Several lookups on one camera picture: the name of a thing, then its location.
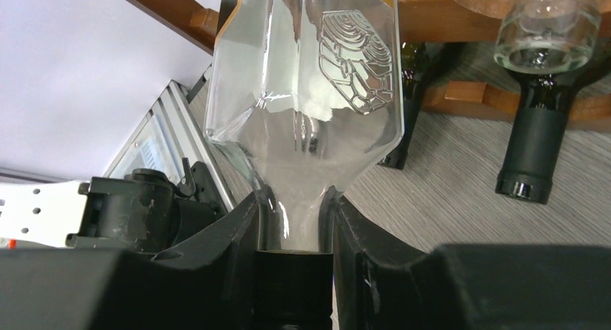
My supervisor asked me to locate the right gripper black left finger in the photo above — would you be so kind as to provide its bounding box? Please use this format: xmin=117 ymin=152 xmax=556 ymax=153
xmin=1 ymin=195 xmax=258 ymax=329

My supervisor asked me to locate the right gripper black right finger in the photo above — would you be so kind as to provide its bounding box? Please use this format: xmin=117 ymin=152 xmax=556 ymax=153
xmin=331 ymin=192 xmax=610 ymax=329

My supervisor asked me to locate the clear bottle with dark cap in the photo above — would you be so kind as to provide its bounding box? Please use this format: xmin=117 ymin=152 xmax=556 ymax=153
xmin=204 ymin=0 xmax=404 ymax=329

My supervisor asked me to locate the dark bottle white label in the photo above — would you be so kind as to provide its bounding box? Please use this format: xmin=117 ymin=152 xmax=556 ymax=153
xmin=495 ymin=55 xmax=610 ymax=205

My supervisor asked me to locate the small clear glass bottle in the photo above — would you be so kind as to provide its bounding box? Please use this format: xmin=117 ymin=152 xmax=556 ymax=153
xmin=493 ymin=0 xmax=602 ymax=74

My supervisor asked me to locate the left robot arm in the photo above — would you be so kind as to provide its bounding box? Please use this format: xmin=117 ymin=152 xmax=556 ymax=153
xmin=1 ymin=159 xmax=233 ymax=256

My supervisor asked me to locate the wooden wine rack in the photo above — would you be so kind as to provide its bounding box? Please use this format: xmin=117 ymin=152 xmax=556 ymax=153
xmin=102 ymin=0 xmax=611 ymax=133

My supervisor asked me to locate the aluminium frame rail front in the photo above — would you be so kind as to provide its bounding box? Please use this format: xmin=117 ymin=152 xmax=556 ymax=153
xmin=104 ymin=80 xmax=236 ymax=210

